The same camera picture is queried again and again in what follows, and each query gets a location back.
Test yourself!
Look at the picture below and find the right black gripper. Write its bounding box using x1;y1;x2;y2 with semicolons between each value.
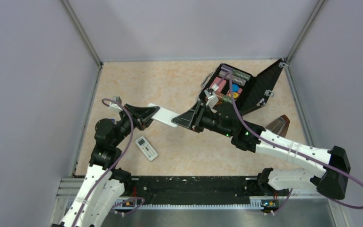
173;100;234;138

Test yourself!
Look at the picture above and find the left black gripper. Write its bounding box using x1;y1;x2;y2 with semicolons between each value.
112;103;161;146

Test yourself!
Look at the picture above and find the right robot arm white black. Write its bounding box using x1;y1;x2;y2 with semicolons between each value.
172;101;351;200

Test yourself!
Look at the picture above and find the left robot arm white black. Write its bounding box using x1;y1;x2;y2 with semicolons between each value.
52;101;160;227

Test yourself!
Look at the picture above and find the white remote control with screen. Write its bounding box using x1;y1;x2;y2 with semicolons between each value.
135;136;158;161

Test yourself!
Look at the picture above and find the pink card deck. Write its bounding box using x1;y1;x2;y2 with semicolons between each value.
209;77;226;92

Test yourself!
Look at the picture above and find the blue dealer chip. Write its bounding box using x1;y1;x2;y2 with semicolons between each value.
232;84;240;92

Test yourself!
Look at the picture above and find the black poker chip case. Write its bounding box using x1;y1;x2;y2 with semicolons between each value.
199;58;286;116

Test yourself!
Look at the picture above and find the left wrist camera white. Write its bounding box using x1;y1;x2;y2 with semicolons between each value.
109;96;123;113

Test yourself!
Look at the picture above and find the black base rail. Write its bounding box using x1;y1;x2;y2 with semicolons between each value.
100;175;290;208

